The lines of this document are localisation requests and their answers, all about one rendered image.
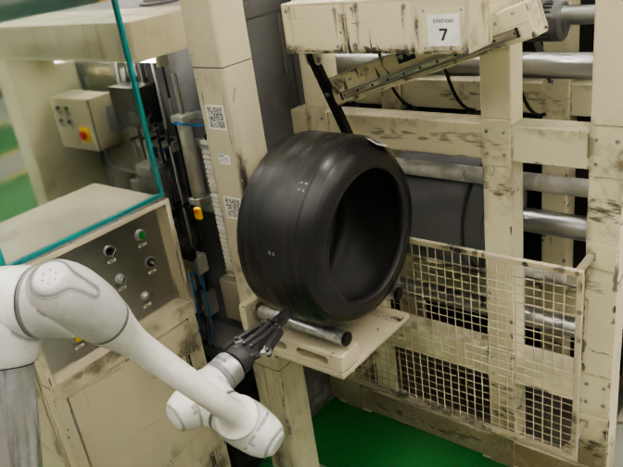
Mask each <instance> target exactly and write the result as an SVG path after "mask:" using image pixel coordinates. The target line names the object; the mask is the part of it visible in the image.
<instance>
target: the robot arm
mask: <svg viewBox="0 0 623 467"><path fill-rule="evenodd" d="M292 316H293V312H292V309H291V307H288V306H286V307H285V308H284V309H283V310H282V311H280V312H279V313H278V314H277V315H275V316H274V317H273V318H272V319H269V318H268V319H266V320H267V322H265V321H260V322H258V323H257V324H255V325H254V326H252V327H251V328H249V329H248V330H246V331H245V332H244V333H242V334H239V335H237V336H235V337H234V341H235V345H232V346H231V347H229V348H228V349H227V350H226V351H225V352H222V353H220V354H218V355H217V356H216V357H215V358H214V359H213V360H212V361H211V362H209V363H208V364H207V365H206V366H205V367H204V368H202V369H201V370H198V371H197V370H195V369H194V368H193V367H191V366H190V365H189V364H187V363H186V362H185V361H183V360H182V359H181V358H179V357H178V356H177V355H175V354H174V353H173V352H171V351H170V350H169V349H167V348H166V347H165V346H163V345H162V344H161V343H160V342H159V341H157V340H156V339H155V338H154V337H152V336H151V335H150V334H149V333H148V332H147V331H146V330H145V329H144V328H143V327H142V326H141V325H140V324H139V322H138V321H137V319H136V318H135V317H134V315H133V314H132V312H131V310H130V309H129V307H128V305H127V304H126V302H125V301H124V300H123V299H122V298H121V296H120V295H119V294H118V292H117V291H116V290H115V289H114V288H113V287H112V286H111V285H110V284H109V283H108V282H106V281H105V280H104V279H103V278H102V277H100V276H99V275H98V274H96V273H95V272H93V271H92V270H90V269H88V268H87V267H85V266H83V265H81V264H79V263H76V262H73V261H70V260H65V259H50V260H47V261H45V262H43V263H41V264H40V265H38V266H31V265H9V266H0V467H43V458H42V446H41V435H40V423H39V411H38V399H37V387H36V376H35V364H34V362H35V361H37V360H38V358H39V356H40V354H41V352H42V346H43V343H44V340H45V338H71V339H72V338H74V337H79V338H81V339H82V340H84V341H86V342H88V343H90V344H92V345H95V346H99V347H104V348H107V349H109V350H112V351H115V352H117V353H119V354H121V355H122V356H124V357H126V358H127V359H129V360H131V361H133V362H134V363H136V364H137V365H139V366H140V367H142V368H143V369H145V370H146V371H148V372H150V373H151V374H153V375H154V376H156V377H157V378H159V379H160V380H161V381H162V382H164V383H165V384H167V385H169V386H171V387H172V388H174V389H175V390H176V391H175V392H174V393H173V394H172V396H171V397H170V399H169V400H168V402H167V404H166V413H167V416H168V418H169V420H170V421H171V422H172V424H173V425H174V426H175V427H176V428H177V429H179V430H180V431H183V432H184V431H189V430H193V429H196V428H198V427H199V426H200V425H203V426H208V427H209V428H211V429H213V430H214V431H216V432H217V433H218V435H219V436H220V437H221V438H222V439H223V440H225V441H226V442H227V443H229V444H230V445H232V446H233V447H235V448H237V449H240V450H242V451H243V452H245V453H247V454H248V455H250V456H253V457H258V458H267V457H270V456H272V455H273V454H274V453H275V452H276V451H277V450H278V449H279V448H280V446H281V444H282V442H283V440H284V437H285V433H284V427H283V425H282V424H281V422H280V421H279V420H278V419H277V417H276V416H275V415H274V414H273V413H271V412H270V411H269V410H267V408H266V407H265V406H263V405H262V404H260V402H258V401H257V400H255V399H253V398H251V397H248V396H246V395H241V394H238V393H237V392H235V390H234V388H235V387H236V386H237V385H238V384H239V383H240V382H241V381H242V380H243V379H244V377H245V373H246V372H247V371H248V370H249V369H250V368H251V367H252V366H253V363H254V361H255V360H257V359H259V358H260V357H261V356H263V355H267V357H268V358H270V357H271V356H272V352H273V349H274V348H275V346H276V345H277V343H278V342H279V340H280V339H281V337H282V336H283V334H284V332H283V329H282V327H283V326H284V325H285V324H286V323H287V321H288V320H289V319H290V318H291V317H292ZM242 338H243V339H242ZM265 345H266V346H265Z"/></svg>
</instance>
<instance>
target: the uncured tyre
mask: <svg viewBox="0 0 623 467"><path fill-rule="evenodd" d="M366 137H367V138H371V137H369V136H366V135H362V134H354V133H334V132H324V131H306V132H301V133H295V134H292V135H289V136H288V137H286V138H284V139H283V140H281V141H280V142H278V143H277V144H276V145H274V146H273V147H272V148H271V149H270V150H269V151H268V152H267V154H266V155H265V156H264V157H263V159H262V160H261V162H260V163H259V165H258V166H257V168H256V169H255V170H254V172H253V173H252V175H251V177H250V179H249V181H248V184H247V186H246V189H245V191H244V194H243V196H242V200H241V203H240V208H239V212H238V218H237V228H236V238H237V248H238V255H239V259H240V264H241V268H242V271H243V273H244V276H245V278H246V281H247V283H248V286H249V287H250V289H251V290H252V292H253V293H254V294H255V296H256V297H257V298H258V299H259V300H260V301H262V302H263V303H264V304H266V305H267V306H268V307H270V308H271V309H273V310H275V311H278V312H280V311H282V310H283V309H284V308H285V307H286V306H288V307H291V309H292V312H293V317H296V318H299V319H302V320H304V321H308V322H313V323H316V324H320V325H322V326H327V327H338V326H347V325H351V324H353V323H355V322H357V321H359V320H361V319H362V318H363V317H365V316H366V315H367V314H369V313H370V312H372V311H373V310H374V309H376V308H377V307H378V306H379V305H380V304H381V303H382V302H383V300H384V299H385V298H386V297H387V295H388V294H389V292H390V291H391V289H392V287H393V286H394V284H395V283H396V281H397V279H398V277H399V275H400V272H401V268H402V266H403V263H404V261H405V258H406V254H407V250H408V246H409V242H410V236H411V229H412V200H411V193H410V188H409V184H408V182H407V179H406V176H405V174H404V172H403V170H402V168H401V165H400V164H399V162H398V160H396V158H395V156H394V155H393V154H392V152H391V151H390V150H389V149H388V148H387V147H386V146H382V145H376V144H374V143H373V142H371V141H370V140H368V139H366ZM264 164H270V165H276V166H283V168H282V167H275V166H268V165H264ZM300 179H301V180H305V181H309V182H310V184H309V186H308V188H307V190H306V193H305V195H304V194H300V193H295V191H296V189H297V186H298V184H299V181H300ZM267 248H270V249H273V250H275V259H273V258H269V257H267Z"/></svg>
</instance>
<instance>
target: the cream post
mask: <svg viewBox="0 0 623 467"><path fill-rule="evenodd" d="M179 2H180V7H181V11H182V16H183V21H184V28H185V33H186V38H187V42H188V47H189V52H190V57H191V61H192V66H193V71H194V75H195V80H196V85H197V93H198V98H199V103H200V106H201V111H202V116H203V120H204V125H205V130H206V135H207V139H208V144H209V149H210V157H211V162H212V167H213V171H214V176H215V181H216V184H217V189H218V194H219V198H220V203H221V208H222V215H223V220H224V226H225V231H226V235H227V240H228V245H229V249H230V254H231V259H232V263H233V267H234V272H235V279H236V284H237V290H238V294H239V299H240V304H241V303H242V302H244V301H245V300H247V299H248V298H250V297H251V296H253V295H254V293H253V292H252V290H251V289H250V287H249V286H248V283H247V281H246V278H245V276H244V273H243V271H242V268H241V264H240V259H239V255H238V248H237V238H236V228H237V220H236V219H231V218H227V215H226V210H225V205H224V201H223V196H230V197H235V198H240V201H241V200H242V196H243V194H244V191H245V189H246V186H247V184H248V181H249V179H250V177H251V175H252V173H253V172H254V170H255V169H256V168H257V166H258V165H259V163H260V162H261V160H262V159H263V157H264V156H265V155H266V154H267V147H266V142H265V136H264V130H263V125H262V119H261V109H260V103H259V98H258V92H257V86H256V81H255V75H254V69H253V64H252V58H251V53H250V47H249V41H248V31H247V25H246V20H245V14H244V8H243V3H242V0H179ZM205 105H217V106H222V108H223V113H224V117H225V122H226V128H227V131H223V130H213V129H210V126H209V122H208V117H207V112H206V108H205ZM218 154H220V155H227V156H229V158H230V162H231V165H227V164H221V163H219V159H218ZM253 368H254V373H255V377H256V382H257V387H258V391H259V396H260V401H261V404H262V405H263V406H265V407H266V408H267V410H269V411H270V412H271V413H273V414H274V415H275V416H276V417H277V419H278V420H279V421H280V422H281V424H282V425H283V427H284V433H285V437H284V440H283V442H282V444H281V446H280V448H279V449H278V450H277V451H276V452H275V453H274V454H273V455H272V460H273V467H320V466H319V461H318V455H317V448H316V443H315V437H314V432H313V426H312V416H311V410H310V404H309V399H308V393H307V387H306V382H305V376H304V371H303V365H301V364H298V363H296V362H294V361H291V360H287V359H284V358H281V357H278V356H276V355H274V354H272V356H271V357H270V358H268V357H267V355H263V356H261V357H260V358H259V359H257V360H255V361H254V363H253Z"/></svg>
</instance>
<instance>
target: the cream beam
mask: <svg viewBox="0 0 623 467"><path fill-rule="evenodd" d="M507 7H509V0H296V1H292V2H288V3H284V4H282V5H281V10H282V17H283V23H284V30H285V37H286V49H287V52H288V53H290V54H449V55H469V54H471V53H473V52H475V51H477V50H478V49H480V48H482V47H484V46H486V45H489V44H491V41H492V14H493V13H495V12H498V11H500V10H502V9H505V8H507ZM452 13H459V27H460V46H428V34H427V18H426V14H452Z"/></svg>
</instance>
